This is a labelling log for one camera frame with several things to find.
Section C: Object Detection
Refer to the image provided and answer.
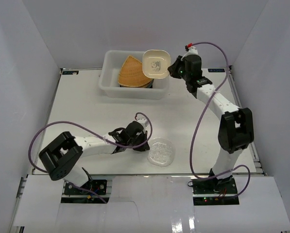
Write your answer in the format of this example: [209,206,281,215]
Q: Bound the clear glass plate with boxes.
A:
[147,138,175,167]

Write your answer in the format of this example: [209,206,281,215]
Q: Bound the cream panda square dish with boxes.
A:
[142,50,171,79]

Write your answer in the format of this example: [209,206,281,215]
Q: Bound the floral patterned brown-rim plate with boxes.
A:
[120,79,154,88]

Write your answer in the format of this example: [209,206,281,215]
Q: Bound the woven bamboo fan tray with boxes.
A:
[118,55,152,88]

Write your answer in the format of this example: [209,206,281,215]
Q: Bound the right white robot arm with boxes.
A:
[168,54,254,194]

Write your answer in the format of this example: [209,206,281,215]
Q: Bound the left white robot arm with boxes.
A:
[39,118,150,194]

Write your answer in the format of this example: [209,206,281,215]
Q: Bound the white plastic bin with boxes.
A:
[99,50,169,100]

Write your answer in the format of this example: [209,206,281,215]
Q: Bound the right blue table label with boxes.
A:
[208,68,225,73]

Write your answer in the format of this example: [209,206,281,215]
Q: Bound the blue table label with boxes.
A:
[208,68,225,73]
[62,70,79,75]

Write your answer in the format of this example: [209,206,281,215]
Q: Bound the left blue table label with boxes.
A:
[62,70,79,75]

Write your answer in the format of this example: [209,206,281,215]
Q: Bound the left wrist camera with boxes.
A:
[136,118,149,130]

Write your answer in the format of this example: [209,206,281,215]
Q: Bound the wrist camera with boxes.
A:
[184,44,198,57]
[136,118,149,130]

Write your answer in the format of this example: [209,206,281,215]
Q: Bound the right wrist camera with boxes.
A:
[184,44,198,57]

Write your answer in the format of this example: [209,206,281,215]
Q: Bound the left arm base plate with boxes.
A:
[61,179,109,204]

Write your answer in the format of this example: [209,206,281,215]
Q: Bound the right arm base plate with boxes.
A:
[188,178,239,206]

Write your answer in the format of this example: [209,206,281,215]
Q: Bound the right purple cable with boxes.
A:
[189,41,251,201]

